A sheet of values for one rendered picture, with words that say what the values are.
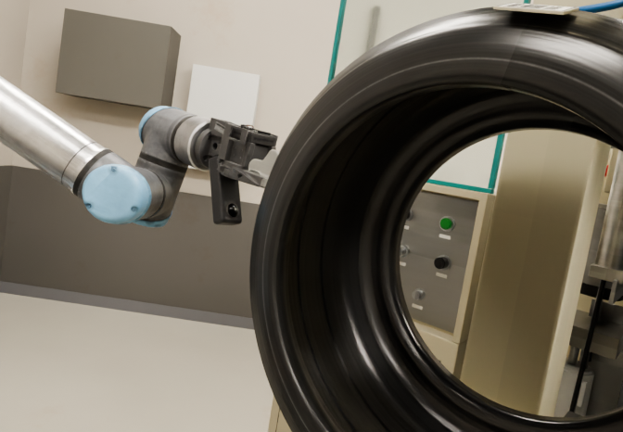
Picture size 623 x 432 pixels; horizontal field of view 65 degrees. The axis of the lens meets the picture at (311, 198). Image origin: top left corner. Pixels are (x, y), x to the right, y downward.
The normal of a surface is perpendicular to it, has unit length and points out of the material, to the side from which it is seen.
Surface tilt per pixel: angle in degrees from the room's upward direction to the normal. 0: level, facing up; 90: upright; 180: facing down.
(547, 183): 90
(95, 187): 89
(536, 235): 90
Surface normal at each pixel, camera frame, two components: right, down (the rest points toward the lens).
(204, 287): 0.03, 0.09
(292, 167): -0.73, -0.15
